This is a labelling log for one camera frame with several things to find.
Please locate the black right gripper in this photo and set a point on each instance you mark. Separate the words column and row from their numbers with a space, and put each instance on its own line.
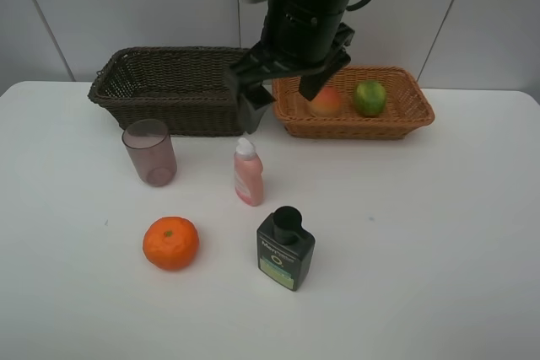
column 294, row 43

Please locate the translucent purple plastic cup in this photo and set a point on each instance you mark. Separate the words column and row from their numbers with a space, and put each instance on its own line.
column 150, row 148

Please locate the dark brown wicker basket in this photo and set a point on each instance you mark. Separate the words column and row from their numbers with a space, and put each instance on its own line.
column 181, row 86

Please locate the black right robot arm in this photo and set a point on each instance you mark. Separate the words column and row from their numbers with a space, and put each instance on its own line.
column 303, row 39

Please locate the green lime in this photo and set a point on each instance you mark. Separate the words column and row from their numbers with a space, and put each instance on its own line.
column 369, row 98

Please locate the light orange wicker basket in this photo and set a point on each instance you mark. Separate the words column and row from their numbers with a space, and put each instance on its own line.
column 406, row 108

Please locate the pink bottle white cap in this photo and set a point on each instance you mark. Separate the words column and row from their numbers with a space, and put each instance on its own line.
column 248, row 173

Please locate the red yellow peach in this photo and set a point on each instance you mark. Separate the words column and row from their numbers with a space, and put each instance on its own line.
column 327, row 103

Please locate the orange tangerine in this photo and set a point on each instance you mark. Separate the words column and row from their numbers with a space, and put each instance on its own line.
column 171, row 243

